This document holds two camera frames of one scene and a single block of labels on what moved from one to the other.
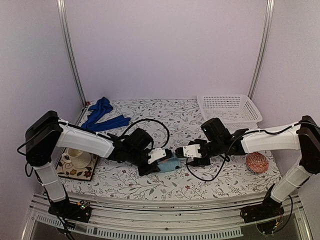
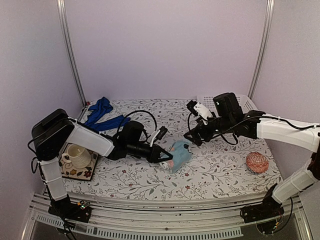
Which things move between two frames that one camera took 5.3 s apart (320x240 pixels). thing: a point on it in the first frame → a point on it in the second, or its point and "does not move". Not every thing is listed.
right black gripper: [197, 163] → [200, 127]
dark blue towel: [94, 113] does not move
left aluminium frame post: [63, 17] does not move
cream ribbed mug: [79, 159] does not move
